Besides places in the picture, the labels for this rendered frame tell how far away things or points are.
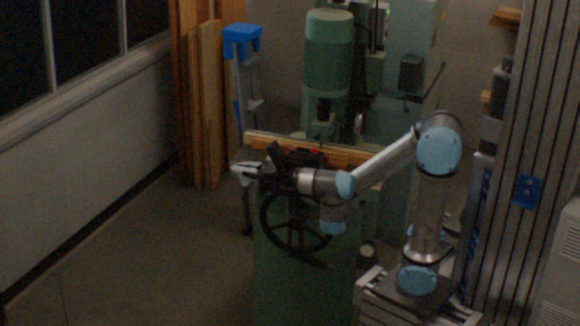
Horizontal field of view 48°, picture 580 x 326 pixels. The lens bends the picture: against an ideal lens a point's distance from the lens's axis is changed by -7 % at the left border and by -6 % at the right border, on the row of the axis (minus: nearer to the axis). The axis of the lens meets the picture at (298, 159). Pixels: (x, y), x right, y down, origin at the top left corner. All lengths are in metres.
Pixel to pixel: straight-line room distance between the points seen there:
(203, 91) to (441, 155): 2.44
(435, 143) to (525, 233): 0.52
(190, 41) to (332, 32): 1.56
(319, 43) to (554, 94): 0.95
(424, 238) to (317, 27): 0.93
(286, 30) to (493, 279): 3.35
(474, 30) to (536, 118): 2.86
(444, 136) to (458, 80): 3.17
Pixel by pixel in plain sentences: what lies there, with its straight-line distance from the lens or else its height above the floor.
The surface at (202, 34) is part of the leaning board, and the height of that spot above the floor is 0.99.
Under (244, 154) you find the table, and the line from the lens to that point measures 2.80.
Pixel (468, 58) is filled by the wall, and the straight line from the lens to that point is 4.89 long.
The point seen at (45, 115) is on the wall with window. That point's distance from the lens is 3.39.
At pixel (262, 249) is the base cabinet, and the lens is 2.90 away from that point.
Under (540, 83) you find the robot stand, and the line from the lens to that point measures 1.97.
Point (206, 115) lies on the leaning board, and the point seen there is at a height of 0.49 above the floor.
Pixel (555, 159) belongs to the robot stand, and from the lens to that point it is 2.03.
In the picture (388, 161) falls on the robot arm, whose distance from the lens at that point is 2.01.
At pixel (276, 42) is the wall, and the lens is 5.30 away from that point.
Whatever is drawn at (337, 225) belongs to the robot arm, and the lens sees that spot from 2.00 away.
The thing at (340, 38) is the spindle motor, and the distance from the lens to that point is 2.52.
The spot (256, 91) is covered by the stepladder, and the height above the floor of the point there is 0.80.
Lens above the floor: 2.21
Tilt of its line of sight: 28 degrees down
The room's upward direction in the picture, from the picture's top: 3 degrees clockwise
